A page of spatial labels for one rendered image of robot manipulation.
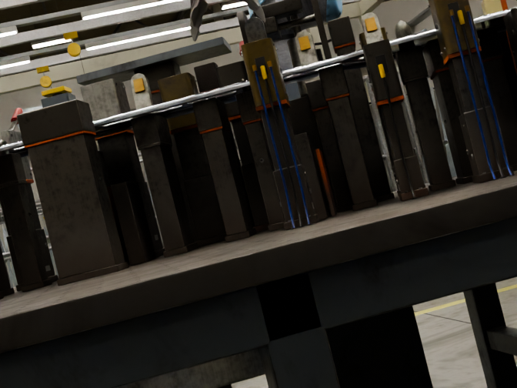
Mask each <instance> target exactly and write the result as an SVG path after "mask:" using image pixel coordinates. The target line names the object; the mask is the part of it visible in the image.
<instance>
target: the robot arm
mask: <svg viewBox="0 0 517 388"><path fill-rule="evenodd" d="M239 1H241V2H245V3H246V4H247V5H248V11H249V15H250V17H249V18H252V17H254V14H253V11H254V12H255V13H256V16H257V17H258V18H260V19H261V20H262V21H263V22H264V23H265V14H264V12H263V9H262V6H263V5H268V4H272V3H275V2H280V1H283V0H239ZM301 1H302V7H303V10H304V12H303V13H300V14H298V17H299V18H302V17H305V16H309V15H314V12H313V8H312V3H311V0H301ZM190 3H191V13H190V30H191V34H192V39H193V41H195V42H196V40H197V38H198V35H199V33H200V32H199V27H200V25H201V24H202V16H203V14H204V13H205V12H206V11H207V9H208V3H207V2H206V0H190ZM318 4H319V9H320V12H321V16H322V21H323V23H326V22H327V23H328V21H331V20H334V19H337V18H339V17H340V16H341V14H342V0H318ZM276 21H277V23H278V24H280V23H283V22H288V21H291V19H290V16H289V17H286V18H280V19H278V20H276ZM300 26H301V30H305V29H307V28H311V27H314V26H317V24H316V21H314V22H310V23H306V24H303V25H300ZM280 32H281V36H282V38H281V39H277V40H275V41H273V42H274V43H275V48H276V49H278V51H277V55H278V58H279V64H280V67H281V68H282V69H288V68H291V67H293V66H292V60H291V57H290V54H289V48H288V45H287V41H288V40H289V39H291V38H294V37H295V34H294V31H293V28H287V29H283V30H281V31H280Z"/></svg>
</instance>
